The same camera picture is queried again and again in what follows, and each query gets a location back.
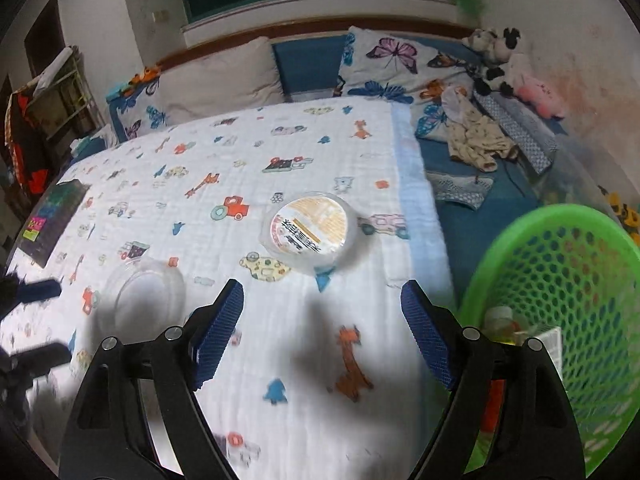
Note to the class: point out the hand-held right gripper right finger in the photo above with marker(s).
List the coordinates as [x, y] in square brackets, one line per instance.
[430, 340]

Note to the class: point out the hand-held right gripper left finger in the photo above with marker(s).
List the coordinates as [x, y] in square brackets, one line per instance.
[220, 330]

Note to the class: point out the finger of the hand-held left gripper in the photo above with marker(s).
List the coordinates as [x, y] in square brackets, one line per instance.
[37, 291]
[40, 356]

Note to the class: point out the clear round plastic lid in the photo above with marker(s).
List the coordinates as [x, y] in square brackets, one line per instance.
[145, 290]

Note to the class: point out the white blue milk carton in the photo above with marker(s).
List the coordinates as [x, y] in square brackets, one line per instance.
[545, 340]

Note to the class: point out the clear pudding cup orange label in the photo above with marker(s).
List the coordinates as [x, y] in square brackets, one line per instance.
[307, 232]

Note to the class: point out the green plastic basket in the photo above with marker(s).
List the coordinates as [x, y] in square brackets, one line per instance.
[575, 270]

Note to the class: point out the black book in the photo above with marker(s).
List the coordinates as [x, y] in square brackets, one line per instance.
[55, 220]

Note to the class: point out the blue bed sheet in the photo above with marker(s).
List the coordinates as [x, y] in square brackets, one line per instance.
[475, 245]

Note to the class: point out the red black clothing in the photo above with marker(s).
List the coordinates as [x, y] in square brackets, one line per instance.
[25, 145]

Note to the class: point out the blue grey patterned cloth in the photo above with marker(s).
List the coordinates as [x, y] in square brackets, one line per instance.
[460, 190]

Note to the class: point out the white printed blanket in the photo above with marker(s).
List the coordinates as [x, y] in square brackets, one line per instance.
[250, 160]

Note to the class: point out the metal shelf rack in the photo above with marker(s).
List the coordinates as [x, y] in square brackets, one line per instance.
[65, 105]

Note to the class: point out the small butterfly print pillow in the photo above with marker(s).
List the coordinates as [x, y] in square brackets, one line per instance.
[150, 120]

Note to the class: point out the beige patterned garment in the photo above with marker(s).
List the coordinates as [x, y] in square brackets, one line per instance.
[475, 135]

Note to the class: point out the checkered folded cloth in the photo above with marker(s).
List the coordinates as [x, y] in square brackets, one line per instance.
[525, 135]

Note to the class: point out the yellow toy vehicle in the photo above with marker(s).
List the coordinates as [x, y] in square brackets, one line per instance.
[620, 210]

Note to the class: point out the beige pillow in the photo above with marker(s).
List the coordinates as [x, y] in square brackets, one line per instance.
[225, 80]

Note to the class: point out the dark door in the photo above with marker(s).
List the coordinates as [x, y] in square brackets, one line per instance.
[45, 35]

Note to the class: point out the pink plush toy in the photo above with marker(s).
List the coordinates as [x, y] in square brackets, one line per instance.
[540, 95]

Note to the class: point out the blue headboard cushion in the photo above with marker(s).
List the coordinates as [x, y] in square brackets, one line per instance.
[310, 70]

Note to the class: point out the black white plush cow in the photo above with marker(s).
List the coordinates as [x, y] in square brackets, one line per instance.
[502, 67]

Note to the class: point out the large butterfly print pillow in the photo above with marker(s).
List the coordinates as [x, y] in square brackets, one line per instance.
[390, 60]

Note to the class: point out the grey white plush toy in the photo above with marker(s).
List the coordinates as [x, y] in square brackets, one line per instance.
[480, 40]

